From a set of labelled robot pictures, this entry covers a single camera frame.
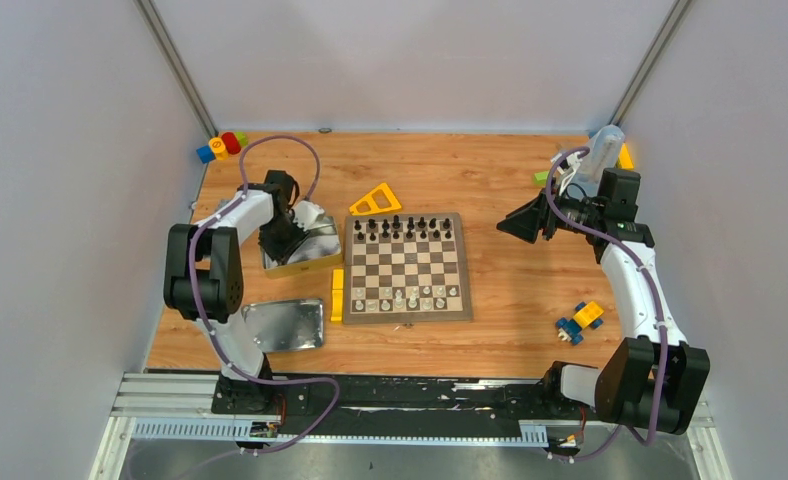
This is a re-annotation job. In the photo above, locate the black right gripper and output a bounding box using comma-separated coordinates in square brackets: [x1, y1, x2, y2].
[496, 177, 602, 243]

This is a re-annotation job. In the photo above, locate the gold tin with white pieces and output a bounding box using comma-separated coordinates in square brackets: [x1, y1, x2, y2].
[261, 215, 344, 279]

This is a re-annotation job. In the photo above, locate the small yellow rectangular block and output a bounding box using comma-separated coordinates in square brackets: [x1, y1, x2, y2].
[331, 268, 345, 291]

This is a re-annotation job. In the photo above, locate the yellow arch block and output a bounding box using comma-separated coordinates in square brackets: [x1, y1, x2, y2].
[330, 289, 344, 323]

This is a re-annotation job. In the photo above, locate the yellow triangle frame block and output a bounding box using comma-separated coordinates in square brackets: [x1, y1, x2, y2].
[348, 182, 402, 216]

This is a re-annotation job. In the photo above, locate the wooden chess board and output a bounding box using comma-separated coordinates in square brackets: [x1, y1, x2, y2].
[343, 212, 474, 325]

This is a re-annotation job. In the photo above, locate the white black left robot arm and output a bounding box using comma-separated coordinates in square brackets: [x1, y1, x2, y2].
[163, 170, 308, 413]

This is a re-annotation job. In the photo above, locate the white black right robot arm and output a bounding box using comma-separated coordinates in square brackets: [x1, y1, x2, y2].
[497, 168, 710, 435]

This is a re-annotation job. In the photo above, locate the black chess pieces row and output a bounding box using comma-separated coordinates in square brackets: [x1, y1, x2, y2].
[345, 214, 456, 244]

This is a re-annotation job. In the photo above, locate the green rectangular block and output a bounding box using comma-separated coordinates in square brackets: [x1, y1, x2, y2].
[533, 171, 551, 188]

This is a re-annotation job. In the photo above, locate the silver tin lid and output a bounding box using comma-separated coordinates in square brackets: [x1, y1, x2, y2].
[241, 298, 324, 354]

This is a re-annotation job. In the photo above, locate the green block at corner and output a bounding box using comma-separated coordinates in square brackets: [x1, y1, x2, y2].
[234, 131, 249, 148]

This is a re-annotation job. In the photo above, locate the red cylinder block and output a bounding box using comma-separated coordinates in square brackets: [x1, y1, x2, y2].
[220, 132, 242, 155]

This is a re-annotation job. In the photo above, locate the yellow blue toy car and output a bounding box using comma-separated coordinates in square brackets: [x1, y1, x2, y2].
[555, 301, 604, 346]

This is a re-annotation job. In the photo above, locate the yellow cylinder block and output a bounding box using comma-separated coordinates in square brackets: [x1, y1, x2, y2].
[208, 137, 230, 160]

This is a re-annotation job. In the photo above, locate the blue cube block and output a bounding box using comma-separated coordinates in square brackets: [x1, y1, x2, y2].
[196, 145, 216, 164]

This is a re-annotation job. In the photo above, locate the clear blue plastic container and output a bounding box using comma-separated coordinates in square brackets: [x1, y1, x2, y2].
[574, 125, 625, 185]

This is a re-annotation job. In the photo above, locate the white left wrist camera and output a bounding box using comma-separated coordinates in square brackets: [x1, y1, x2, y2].
[292, 200, 327, 232]

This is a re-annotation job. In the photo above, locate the yellow block at right wall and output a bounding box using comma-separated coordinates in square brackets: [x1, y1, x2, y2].
[617, 144, 635, 171]

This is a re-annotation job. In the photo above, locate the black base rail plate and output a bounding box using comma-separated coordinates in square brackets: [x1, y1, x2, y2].
[209, 370, 609, 445]

